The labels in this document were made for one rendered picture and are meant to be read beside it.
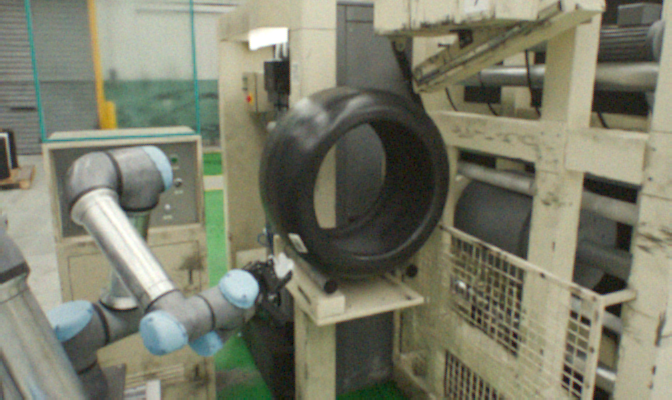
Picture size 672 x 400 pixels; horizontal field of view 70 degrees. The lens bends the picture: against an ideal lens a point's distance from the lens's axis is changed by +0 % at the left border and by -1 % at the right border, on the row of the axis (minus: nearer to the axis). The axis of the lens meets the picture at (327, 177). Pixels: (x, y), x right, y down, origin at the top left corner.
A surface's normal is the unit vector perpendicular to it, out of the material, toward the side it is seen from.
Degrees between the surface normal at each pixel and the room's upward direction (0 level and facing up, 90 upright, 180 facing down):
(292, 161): 74
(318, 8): 90
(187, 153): 90
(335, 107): 49
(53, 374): 70
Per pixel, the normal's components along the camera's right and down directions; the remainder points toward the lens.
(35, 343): 0.79, -0.23
